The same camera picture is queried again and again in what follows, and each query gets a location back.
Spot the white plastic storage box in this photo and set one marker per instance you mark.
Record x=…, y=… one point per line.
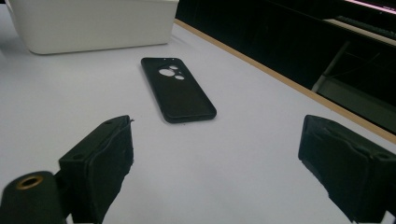
x=93, y=25

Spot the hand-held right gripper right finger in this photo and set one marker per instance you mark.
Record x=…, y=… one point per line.
x=348, y=174

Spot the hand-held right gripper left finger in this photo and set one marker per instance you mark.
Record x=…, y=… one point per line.
x=96, y=168

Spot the black phone case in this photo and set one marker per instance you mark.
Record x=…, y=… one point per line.
x=183, y=99

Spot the white metal stand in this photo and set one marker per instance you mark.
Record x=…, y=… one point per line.
x=351, y=96

